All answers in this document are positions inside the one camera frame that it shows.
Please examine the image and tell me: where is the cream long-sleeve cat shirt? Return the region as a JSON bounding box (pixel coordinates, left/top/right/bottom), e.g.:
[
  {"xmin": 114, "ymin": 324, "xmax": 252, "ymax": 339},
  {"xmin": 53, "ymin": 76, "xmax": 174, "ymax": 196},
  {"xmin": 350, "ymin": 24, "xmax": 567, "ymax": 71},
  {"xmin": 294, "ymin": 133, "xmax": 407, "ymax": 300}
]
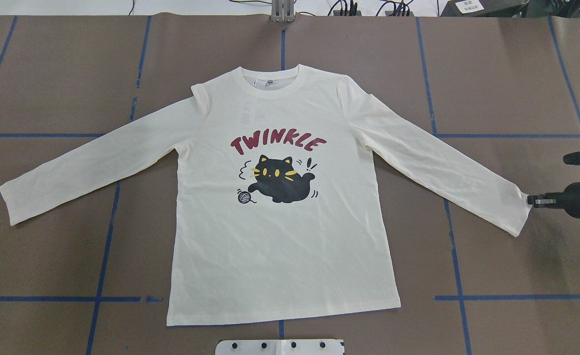
[{"xmin": 0, "ymin": 65, "xmax": 531, "ymax": 326}]

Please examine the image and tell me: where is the dark box with label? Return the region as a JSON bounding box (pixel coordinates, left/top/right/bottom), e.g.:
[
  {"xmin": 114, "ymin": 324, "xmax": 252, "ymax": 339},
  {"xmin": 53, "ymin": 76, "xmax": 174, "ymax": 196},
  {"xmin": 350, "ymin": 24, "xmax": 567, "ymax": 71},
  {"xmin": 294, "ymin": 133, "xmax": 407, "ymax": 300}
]
[{"xmin": 440, "ymin": 0, "xmax": 529, "ymax": 18}]

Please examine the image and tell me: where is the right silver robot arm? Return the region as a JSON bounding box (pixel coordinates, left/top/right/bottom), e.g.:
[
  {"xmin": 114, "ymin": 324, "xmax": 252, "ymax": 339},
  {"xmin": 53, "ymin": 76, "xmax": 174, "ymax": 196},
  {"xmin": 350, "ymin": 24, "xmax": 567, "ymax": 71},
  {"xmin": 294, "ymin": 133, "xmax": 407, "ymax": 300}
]
[{"xmin": 527, "ymin": 182, "xmax": 580, "ymax": 219}]

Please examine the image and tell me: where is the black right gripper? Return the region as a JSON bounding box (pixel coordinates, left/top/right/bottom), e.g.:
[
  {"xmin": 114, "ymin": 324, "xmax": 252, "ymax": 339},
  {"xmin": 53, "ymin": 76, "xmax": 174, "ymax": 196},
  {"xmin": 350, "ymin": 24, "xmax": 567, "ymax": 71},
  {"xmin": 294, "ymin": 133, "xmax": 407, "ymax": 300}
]
[{"xmin": 527, "ymin": 182, "xmax": 580, "ymax": 218}]

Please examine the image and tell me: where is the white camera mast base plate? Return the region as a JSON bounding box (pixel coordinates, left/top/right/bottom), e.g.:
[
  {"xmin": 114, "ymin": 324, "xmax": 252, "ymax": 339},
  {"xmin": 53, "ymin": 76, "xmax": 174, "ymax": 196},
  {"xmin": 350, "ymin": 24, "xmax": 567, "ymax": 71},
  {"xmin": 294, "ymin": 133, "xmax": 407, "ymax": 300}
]
[{"xmin": 215, "ymin": 339, "xmax": 345, "ymax": 355}]

